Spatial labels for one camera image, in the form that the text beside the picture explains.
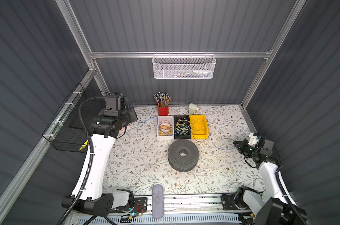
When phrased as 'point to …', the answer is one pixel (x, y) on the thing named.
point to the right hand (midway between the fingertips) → (236, 143)
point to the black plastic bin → (178, 137)
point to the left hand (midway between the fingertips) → (131, 112)
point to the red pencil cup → (163, 111)
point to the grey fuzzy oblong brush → (158, 210)
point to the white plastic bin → (170, 118)
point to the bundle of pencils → (162, 99)
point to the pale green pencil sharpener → (193, 109)
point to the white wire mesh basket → (183, 66)
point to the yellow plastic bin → (204, 132)
